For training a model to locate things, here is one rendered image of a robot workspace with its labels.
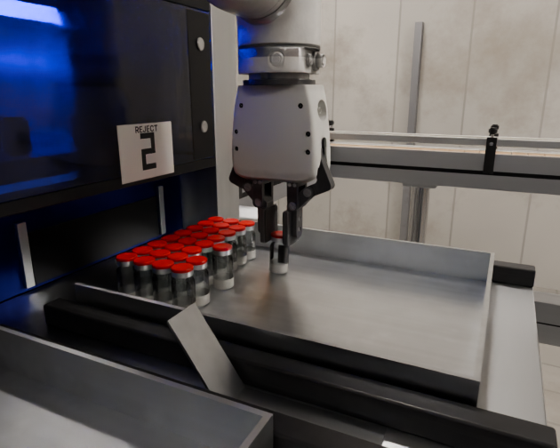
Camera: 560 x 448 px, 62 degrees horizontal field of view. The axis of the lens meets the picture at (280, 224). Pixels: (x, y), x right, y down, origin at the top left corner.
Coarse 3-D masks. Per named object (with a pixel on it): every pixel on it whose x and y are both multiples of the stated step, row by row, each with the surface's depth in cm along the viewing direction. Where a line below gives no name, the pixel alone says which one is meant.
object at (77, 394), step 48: (0, 336) 34; (0, 384) 33; (48, 384) 33; (96, 384) 30; (144, 384) 28; (0, 432) 28; (48, 432) 28; (96, 432) 28; (144, 432) 28; (192, 432) 28; (240, 432) 26
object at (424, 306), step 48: (336, 240) 58; (384, 240) 55; (96, 288) 41; (240, 288) 49; (288, 288) 49; (336, 288) 49; (384, 288) 49; (432, 288) 49; (480, 288) 49; (240, 336) 35; (288, 336) 33; (336, 336) 40; (384, 336) 40; (432, 336) 40; (480, 336) 33; (432, 384) 29
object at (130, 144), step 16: (128, 128) 48; (144, 128) 50; (160, 128) 53; (128, 144) 48; (144, 144) 51; (160, 144) 53; (128, 160) 49; (160, 160) 53; (128, 176) 49; (144, 176) 51
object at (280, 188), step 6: (312, 180) 126; (276, 186) 107; (282, 186) 109; (240, 192) 90; (276, 192) 107; (282, 192) 110; (240, 198) 92; (246, 198) 95; (276, 198) 107; (240, 204) 93; (246, 204) 95; (252, 204) 97
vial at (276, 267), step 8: (272, 240) 52; (280, 240) 52; (272, 248) 52; (280, 248) 52; (288, 248) 53; (272, 256) 52; (280, 256) 52; (288, 256) 53; (272, 264) 53; (280, 264) 52; (272, 272) 53; (280, 272) 53
